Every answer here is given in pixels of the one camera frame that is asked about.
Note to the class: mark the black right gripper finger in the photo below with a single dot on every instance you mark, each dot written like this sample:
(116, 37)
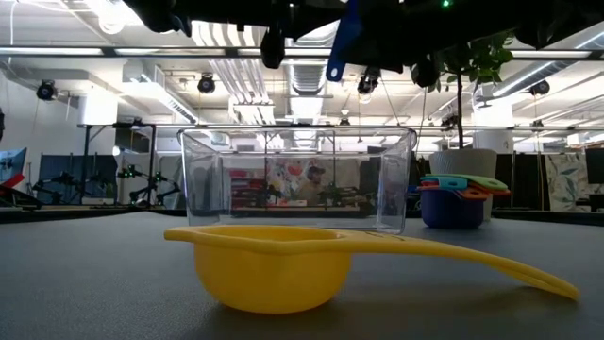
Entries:
(377, 59)

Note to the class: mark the blue measuring cup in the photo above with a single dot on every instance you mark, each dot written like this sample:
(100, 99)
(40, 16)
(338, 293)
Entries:
(344, 42)

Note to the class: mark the red measuring cup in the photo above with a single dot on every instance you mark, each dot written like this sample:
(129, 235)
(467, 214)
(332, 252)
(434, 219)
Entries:
(424, 187)

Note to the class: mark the teal measuring cup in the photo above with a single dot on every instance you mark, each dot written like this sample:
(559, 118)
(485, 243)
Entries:
(448, 183)

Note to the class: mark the purple measuring cup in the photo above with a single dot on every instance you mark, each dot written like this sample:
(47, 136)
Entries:
(450, 210)

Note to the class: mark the yellow measuring cup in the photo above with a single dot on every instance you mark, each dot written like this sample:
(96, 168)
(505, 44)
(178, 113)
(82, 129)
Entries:
(273, 274)

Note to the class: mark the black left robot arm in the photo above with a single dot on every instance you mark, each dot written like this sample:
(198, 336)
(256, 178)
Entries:
(151, 11)

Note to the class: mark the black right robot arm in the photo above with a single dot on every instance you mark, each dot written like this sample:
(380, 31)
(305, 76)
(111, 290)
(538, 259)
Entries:
(557, 19)

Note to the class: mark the black background robot arm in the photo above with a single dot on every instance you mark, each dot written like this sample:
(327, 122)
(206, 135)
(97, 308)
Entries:
(141, 191)
(66, 179)

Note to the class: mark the clear plastic basket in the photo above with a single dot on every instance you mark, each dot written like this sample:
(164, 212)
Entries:
(203, 189)

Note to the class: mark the black ceiling spotlight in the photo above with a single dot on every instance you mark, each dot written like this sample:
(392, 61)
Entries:
(45, 90)
(539, 88)
(206, 84)
(368, 82)

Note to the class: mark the green leafy plant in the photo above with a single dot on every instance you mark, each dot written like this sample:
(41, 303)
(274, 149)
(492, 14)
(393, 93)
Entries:
(486, 61)

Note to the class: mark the long horizontal light bar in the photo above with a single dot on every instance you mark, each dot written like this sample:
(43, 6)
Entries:
(165, 52)

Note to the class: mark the person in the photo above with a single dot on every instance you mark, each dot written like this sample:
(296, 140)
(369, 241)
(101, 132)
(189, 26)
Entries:
(315, 181)

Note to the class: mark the colourful painting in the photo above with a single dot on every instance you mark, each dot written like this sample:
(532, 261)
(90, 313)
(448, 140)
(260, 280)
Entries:
(288, 172)

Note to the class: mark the leaf print panel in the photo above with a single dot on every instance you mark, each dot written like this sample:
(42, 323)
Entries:
(566, 179)

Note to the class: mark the black monitor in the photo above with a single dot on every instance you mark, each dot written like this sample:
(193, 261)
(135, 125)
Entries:
(595, 165)

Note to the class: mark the blue partition panel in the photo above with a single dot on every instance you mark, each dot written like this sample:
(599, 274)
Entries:
(56, 165)

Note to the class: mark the blue screen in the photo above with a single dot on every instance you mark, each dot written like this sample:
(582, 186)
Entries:
(11, 163)

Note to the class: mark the red and black equipment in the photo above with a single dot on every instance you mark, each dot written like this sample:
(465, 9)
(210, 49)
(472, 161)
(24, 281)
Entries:
(14, 181)

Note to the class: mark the grey table mat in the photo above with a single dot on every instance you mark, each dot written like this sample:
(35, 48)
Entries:
(94, 283)

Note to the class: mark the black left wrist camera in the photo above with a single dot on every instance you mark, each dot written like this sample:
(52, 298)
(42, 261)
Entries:
(273, 47)

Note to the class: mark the silver ventilation duct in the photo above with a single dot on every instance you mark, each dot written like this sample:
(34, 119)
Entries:
(309, 90)

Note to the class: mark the black rack frame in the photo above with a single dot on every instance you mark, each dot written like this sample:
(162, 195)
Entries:
(118, 126)

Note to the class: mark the black table frame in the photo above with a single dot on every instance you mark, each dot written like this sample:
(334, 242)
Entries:
(71, 216)

